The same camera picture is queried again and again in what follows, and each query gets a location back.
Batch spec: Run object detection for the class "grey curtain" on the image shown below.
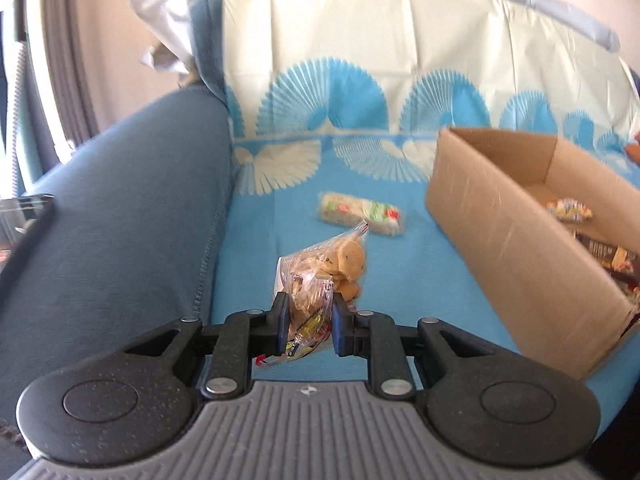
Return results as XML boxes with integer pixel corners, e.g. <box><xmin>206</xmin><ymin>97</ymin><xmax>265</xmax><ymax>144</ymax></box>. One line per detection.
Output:
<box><xmin>0</xmin><ymin>0</ymin><xmax>101</xmax><ymax>196</ymax></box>

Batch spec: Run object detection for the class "blue and cream printed cover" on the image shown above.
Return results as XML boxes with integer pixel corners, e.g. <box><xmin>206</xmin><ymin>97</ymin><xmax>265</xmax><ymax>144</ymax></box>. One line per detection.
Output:
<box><xmin>210</xmin><ymin>0</ymin><xmax>640</xmax><ymax>396</ymax></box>

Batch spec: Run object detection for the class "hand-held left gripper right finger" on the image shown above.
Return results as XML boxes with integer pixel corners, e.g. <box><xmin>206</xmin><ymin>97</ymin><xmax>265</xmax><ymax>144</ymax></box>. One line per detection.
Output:
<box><xmin>331</xmin><ymin>292</ymin><xmax>506</xmax><ymax>401</ymax></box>

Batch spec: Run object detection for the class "white and green snack packet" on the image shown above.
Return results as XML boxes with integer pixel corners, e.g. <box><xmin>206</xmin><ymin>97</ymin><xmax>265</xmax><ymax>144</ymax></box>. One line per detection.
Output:
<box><xmin>317</xmin><ymin>191</ymin><xmax>407</xmax><ymax>237</ymax></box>

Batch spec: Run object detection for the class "clear bag of colourful candy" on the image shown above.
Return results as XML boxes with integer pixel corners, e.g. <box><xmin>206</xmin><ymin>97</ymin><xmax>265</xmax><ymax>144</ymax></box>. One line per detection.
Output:
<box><xmin>545</xmin><ymin>197</ymin><xmax>595</xmax><ymax>223</ymax></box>

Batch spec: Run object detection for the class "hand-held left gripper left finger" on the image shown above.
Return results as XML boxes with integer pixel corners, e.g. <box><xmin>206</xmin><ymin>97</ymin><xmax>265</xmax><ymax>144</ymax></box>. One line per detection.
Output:
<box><xmin>122</xmin><ymin>291</ymin><xmax>291</xmax><ymax>401</ymax></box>

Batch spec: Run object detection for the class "dark brown chocolate bar packet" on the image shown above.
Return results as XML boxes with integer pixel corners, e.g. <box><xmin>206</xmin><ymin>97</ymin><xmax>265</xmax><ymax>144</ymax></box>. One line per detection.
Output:
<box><xmin>574</xmin><ymin>230</ymin><xmax>640</xmax><ymax>286</ymax></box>

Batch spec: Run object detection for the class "blue sofa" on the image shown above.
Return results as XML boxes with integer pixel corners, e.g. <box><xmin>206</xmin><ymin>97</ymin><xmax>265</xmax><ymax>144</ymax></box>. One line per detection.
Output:
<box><xmin>0</xmin><ymin>0</ymin><xmax>236</xmax><ymax>461</ymax></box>

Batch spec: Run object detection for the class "clear bag of cookies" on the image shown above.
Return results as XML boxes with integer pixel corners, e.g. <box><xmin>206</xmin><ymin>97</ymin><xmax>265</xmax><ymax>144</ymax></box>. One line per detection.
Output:
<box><xmin>255</xmin><ymin>217</ymin><xmax>372</xmax><ymax>368</ymax></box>

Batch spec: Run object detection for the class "cardboard box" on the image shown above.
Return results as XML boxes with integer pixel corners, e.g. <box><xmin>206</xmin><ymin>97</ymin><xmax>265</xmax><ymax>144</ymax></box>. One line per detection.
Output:
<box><xmin>425</xmin><ymin>127</ymin><xmax>640</xmax><ymax>381</ymax></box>

